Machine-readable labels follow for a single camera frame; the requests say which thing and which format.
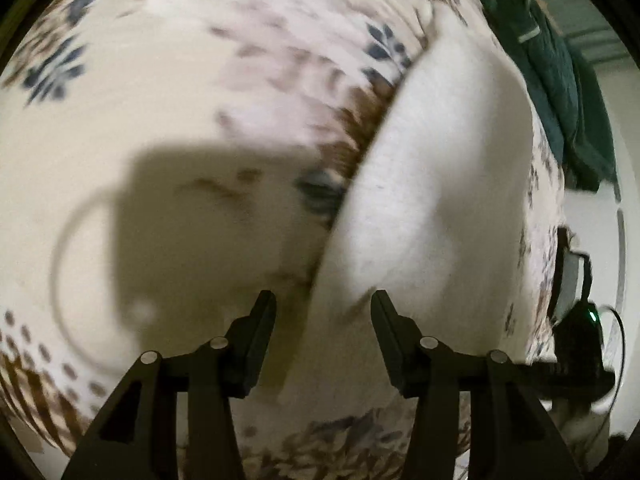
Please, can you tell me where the dark green folded blanket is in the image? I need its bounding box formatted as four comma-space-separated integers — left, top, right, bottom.
480, 0, 618, 192

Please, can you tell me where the white knit sweater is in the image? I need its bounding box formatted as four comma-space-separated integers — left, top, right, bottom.
229, 8, 557, 430

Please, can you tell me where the white bed headboard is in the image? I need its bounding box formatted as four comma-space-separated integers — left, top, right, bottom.
564, 62, 639, 436

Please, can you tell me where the black white striped garment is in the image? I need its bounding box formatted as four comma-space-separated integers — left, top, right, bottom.
547, 226, 592, 325

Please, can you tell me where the floral bedspread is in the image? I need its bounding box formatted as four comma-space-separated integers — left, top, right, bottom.
1, 0, 563, 479

